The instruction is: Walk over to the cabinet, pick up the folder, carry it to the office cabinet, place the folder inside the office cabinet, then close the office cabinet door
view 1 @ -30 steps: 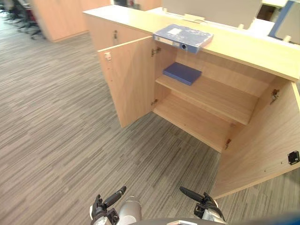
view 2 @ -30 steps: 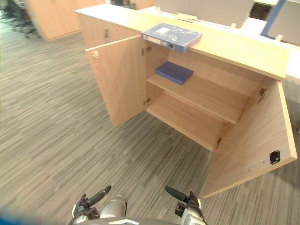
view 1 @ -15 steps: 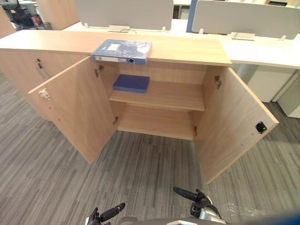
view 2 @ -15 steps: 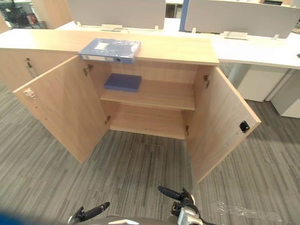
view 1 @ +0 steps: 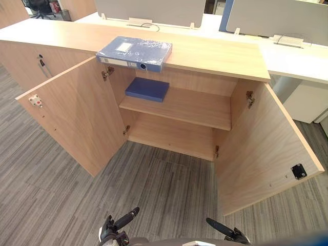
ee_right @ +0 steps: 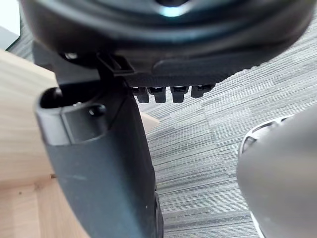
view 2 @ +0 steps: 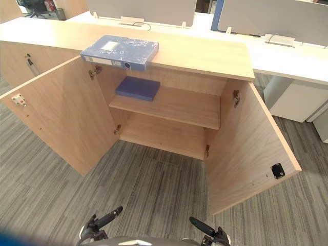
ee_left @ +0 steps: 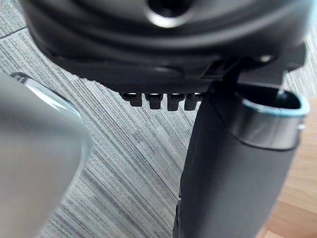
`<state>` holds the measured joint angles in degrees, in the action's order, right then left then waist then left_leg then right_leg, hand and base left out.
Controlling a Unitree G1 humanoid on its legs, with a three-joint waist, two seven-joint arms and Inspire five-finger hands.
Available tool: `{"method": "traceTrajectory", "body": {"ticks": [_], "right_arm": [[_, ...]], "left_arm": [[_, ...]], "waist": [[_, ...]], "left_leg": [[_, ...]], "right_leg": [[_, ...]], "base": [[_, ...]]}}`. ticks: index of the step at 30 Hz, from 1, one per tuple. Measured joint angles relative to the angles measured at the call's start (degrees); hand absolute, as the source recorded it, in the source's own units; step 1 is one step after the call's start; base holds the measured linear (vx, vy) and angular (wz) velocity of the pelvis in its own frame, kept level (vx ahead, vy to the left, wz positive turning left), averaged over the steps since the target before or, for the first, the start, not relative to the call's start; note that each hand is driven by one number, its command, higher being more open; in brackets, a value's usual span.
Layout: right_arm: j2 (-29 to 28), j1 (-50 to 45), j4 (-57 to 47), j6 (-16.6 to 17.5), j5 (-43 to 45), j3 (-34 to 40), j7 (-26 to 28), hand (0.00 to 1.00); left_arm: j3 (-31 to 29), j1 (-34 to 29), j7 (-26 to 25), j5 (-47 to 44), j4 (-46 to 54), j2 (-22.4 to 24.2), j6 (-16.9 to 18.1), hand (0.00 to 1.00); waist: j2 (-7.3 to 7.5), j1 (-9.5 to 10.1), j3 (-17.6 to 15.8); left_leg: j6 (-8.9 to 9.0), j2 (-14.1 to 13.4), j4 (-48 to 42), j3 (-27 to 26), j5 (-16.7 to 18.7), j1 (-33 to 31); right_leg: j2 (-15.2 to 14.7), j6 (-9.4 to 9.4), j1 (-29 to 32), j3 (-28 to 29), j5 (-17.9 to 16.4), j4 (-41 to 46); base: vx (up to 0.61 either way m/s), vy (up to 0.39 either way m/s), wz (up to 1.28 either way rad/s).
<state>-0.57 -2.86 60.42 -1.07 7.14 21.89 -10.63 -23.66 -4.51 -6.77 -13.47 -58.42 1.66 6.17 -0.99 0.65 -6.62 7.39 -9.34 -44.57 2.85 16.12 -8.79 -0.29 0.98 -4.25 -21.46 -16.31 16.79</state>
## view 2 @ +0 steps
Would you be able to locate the grey desk cable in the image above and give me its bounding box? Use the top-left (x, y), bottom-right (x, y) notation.
top-left (131, 22), bottom-right (152, 32)

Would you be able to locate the white desk cable cover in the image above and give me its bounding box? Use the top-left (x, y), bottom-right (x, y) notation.
top-left (264, 33), bottom-right (296, 48)

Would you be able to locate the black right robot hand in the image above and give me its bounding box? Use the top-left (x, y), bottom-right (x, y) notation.
top-left (189, 216), bottom-right (232, 246)

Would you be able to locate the closed wood cabinet door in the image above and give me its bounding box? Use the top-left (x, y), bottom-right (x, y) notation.
top-left (0, 41), bottom-right (79, 89)

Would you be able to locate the plain blue folder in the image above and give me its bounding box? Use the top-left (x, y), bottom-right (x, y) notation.
top-left (115, 76), bottom-right (161, 102)

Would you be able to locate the white door latch plate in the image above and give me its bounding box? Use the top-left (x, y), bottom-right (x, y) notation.
top-left (11, 93), bottom-right (28, 108)

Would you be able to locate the grey desk partition screen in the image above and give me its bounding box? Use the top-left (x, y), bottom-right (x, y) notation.
top-left (87, 0), bottom-right (198, 29)
top-left (217, 0), bottom-right (328, 39)

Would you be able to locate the blue box file with label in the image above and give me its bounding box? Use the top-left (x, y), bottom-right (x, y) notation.
top-left (80, 35), bottom-right (159, 71)

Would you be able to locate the light wood office cabinet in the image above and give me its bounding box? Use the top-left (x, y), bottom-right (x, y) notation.
top-left (0, 19), bottom-right (255, 161)

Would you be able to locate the grey robot torso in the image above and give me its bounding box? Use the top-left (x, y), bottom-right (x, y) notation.
top-left (76, 235), bottom-right (233, 246)

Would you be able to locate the wood cabinet shelf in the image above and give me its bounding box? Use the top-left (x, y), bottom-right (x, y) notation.
top-left (109, 86), bottom-right (221, 131)

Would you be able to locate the wood cabinet door white latch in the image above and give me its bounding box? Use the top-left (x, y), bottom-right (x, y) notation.
top-left (0, 55), bottom-right (121, 177)

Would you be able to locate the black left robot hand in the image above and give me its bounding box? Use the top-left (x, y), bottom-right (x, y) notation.
top-left (78, 206), bottom-right (124, 243)

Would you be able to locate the black office chair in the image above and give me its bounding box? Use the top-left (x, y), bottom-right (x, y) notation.
top-left (19, 0), bottom-right (52, 18)

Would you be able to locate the black door lock plate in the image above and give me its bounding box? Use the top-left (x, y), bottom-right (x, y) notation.
top-left (271, 162), bottom-right (286, 179)

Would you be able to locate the wood cabinet door black lock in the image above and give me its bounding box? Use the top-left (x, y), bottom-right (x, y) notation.
top-left (204, 82), bottom-right (302, 215)

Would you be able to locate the blue partition panel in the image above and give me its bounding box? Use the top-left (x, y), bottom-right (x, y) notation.
top-left (210, 0), bottom-right (225, 32)

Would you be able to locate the silver cabinet door handle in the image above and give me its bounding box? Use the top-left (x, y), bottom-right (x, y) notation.
top-left (24, 53), bottom-right (39, 76)

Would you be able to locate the white drawer pedestal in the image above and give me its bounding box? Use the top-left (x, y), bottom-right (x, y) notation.
top-left (268, 81), bottom-right (328, 124)

